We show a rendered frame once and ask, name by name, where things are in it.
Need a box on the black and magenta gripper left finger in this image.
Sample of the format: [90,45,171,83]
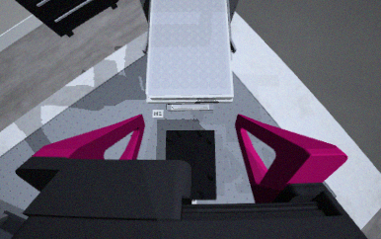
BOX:
[32,115,145,160]

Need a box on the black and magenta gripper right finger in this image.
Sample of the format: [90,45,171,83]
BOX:
[235,115,347,203]

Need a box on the grey perforated base plate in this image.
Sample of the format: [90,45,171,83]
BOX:
[0,54,281,219]

